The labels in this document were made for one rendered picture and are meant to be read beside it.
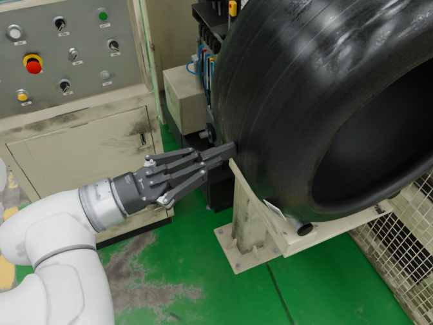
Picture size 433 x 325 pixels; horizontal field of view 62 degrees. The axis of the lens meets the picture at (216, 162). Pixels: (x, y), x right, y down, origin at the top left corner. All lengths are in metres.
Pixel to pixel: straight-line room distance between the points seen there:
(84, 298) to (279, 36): 0.50
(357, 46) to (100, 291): 0.52
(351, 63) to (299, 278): 1.44
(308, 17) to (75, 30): 0.77
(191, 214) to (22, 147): 0.99
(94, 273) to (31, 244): 0.12
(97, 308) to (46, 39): 0.82
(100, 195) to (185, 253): 1.27
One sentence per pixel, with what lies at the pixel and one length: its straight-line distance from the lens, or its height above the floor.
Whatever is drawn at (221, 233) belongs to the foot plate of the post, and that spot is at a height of 0.02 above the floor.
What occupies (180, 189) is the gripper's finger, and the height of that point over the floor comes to 1.17.
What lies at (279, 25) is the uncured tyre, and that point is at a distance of 0.62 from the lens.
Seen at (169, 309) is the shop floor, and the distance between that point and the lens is 1.79.
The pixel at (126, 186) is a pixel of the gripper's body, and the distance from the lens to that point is 0.65.
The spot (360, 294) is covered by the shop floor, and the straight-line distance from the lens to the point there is 1.92.
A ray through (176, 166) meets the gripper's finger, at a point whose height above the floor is 1.17.
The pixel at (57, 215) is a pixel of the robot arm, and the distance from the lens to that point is 0.66.
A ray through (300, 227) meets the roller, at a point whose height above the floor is 0.91.
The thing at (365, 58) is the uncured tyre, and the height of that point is 1.40.
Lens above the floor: 1.69
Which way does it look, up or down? 50 degrees down
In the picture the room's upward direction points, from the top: straight up
